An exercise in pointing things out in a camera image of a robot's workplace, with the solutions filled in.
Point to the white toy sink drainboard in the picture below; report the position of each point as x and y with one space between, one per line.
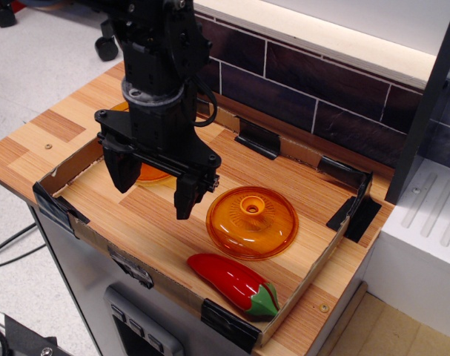
421 218

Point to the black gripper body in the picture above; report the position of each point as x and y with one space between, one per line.
161 132

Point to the red toy chili pepper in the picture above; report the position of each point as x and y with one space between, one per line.
247 290

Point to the orange transparent pot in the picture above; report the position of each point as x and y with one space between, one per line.
148 174

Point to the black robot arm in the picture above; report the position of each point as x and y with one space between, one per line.
164 50

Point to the cardboard fence with black tape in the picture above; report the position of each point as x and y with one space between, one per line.
264 266

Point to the grey oven control panel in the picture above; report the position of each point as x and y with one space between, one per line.
138 333

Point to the black chair caster wheel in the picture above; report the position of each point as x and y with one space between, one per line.
105 45

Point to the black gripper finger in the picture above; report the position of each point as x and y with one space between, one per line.
124 168
189 191

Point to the orange transparent pot lid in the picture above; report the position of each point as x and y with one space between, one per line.
252 223

